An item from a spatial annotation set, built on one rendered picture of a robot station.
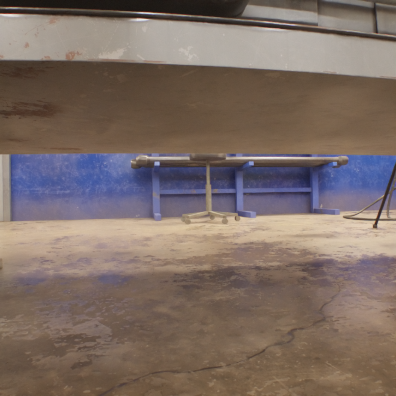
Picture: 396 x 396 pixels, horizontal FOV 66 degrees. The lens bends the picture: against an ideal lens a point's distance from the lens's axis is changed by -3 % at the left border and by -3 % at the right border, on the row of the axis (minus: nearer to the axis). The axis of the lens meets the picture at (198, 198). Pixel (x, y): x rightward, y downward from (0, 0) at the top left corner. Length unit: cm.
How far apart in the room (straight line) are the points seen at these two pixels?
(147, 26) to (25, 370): 48
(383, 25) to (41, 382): 89
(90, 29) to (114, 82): 9
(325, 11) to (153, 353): 72
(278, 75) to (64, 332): 54
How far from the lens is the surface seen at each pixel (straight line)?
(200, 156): 278
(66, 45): 45
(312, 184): 423
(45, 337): 61
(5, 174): 407
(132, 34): 45
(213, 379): 45
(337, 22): 79
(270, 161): 361
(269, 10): 72
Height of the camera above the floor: 23
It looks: level
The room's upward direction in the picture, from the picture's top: 1 degrees counter-clockwise
